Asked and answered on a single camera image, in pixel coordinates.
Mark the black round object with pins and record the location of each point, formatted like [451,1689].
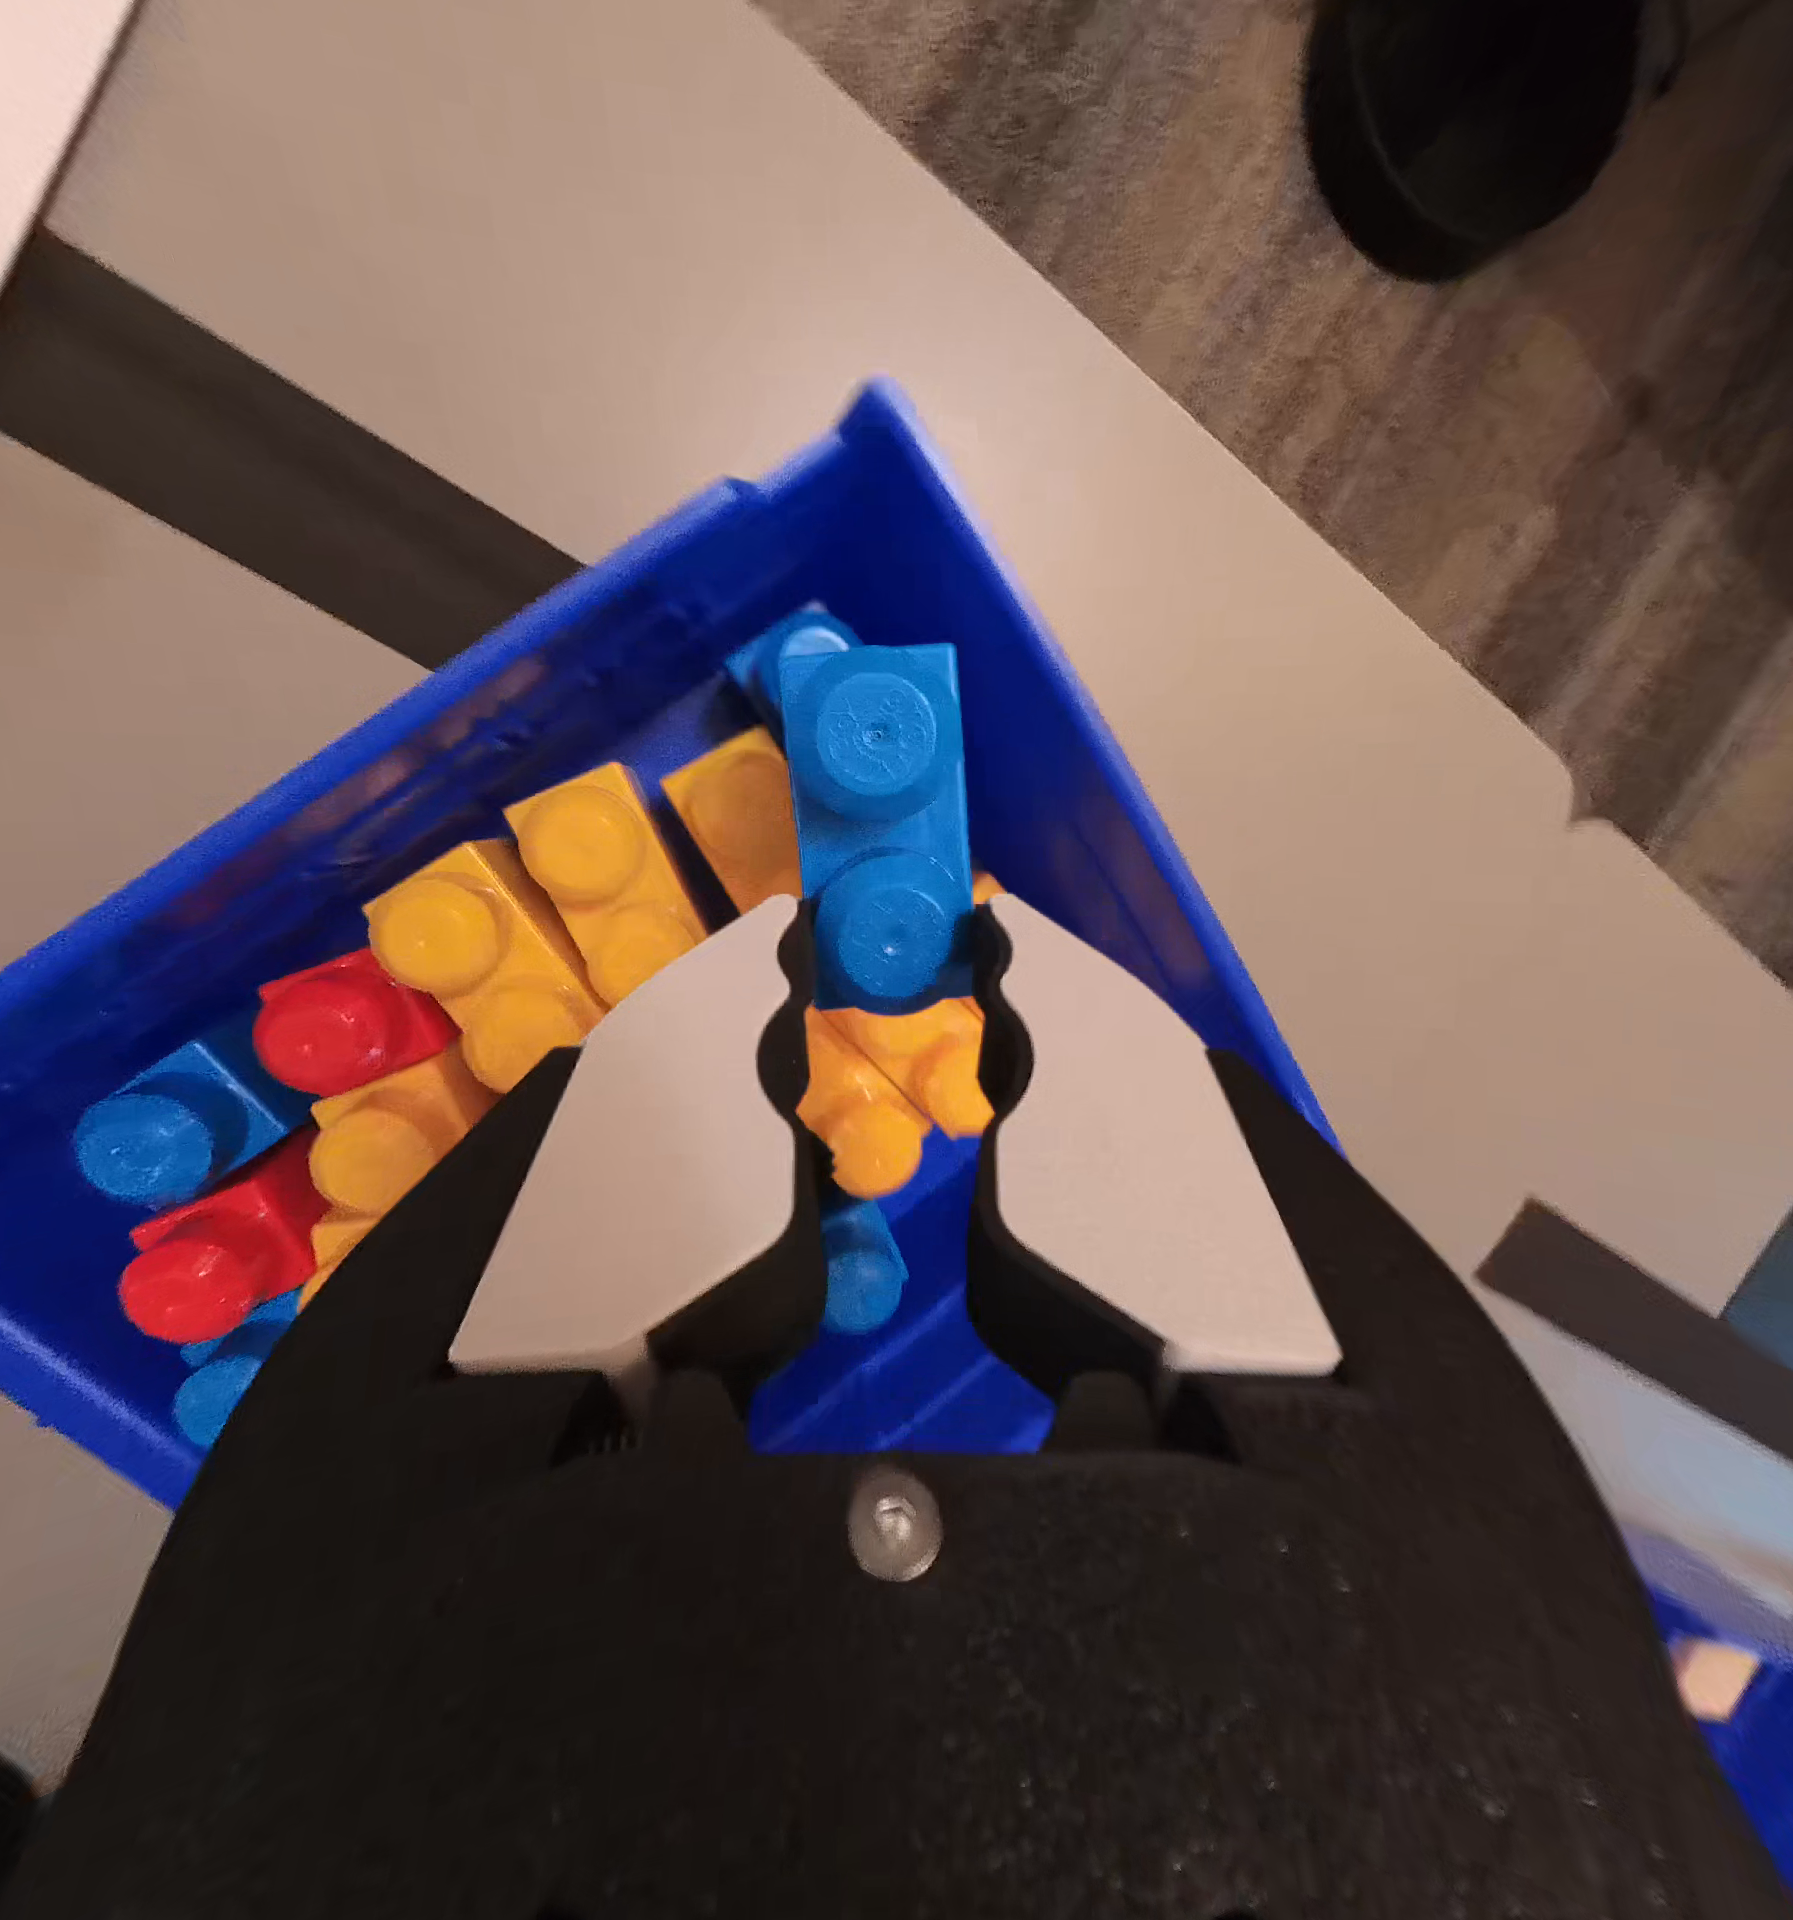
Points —
[1482,135]

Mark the pile of colourful building blocks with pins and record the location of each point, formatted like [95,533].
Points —
[506,930]

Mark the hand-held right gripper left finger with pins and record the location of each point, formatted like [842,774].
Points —
[640,1184]

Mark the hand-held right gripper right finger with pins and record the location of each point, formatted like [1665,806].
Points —
[1138,1184]

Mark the blue two-stud building block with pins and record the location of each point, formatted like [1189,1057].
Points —
[868,751]

